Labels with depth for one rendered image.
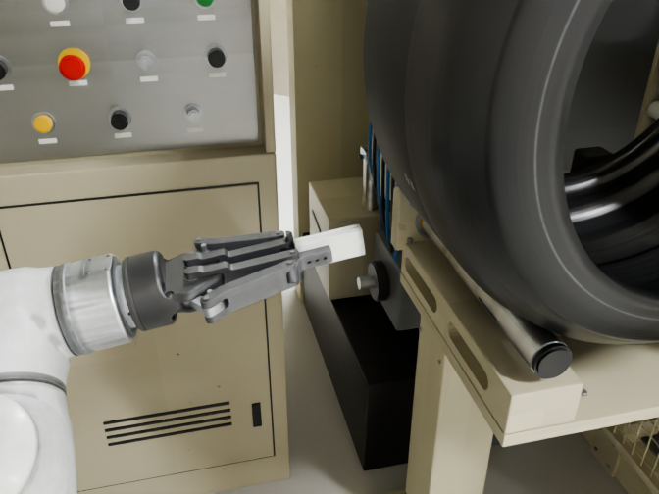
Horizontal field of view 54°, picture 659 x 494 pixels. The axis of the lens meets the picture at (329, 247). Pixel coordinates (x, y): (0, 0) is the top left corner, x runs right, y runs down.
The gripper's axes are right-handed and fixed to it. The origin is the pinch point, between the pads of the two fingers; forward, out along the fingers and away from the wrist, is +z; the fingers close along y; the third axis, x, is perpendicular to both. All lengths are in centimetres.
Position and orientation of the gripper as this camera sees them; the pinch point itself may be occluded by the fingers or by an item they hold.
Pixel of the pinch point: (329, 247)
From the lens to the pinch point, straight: 65.3
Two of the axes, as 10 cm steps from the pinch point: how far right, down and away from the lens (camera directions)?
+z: 9.6, -2.3, 1.3
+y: -2.3, -4.8, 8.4
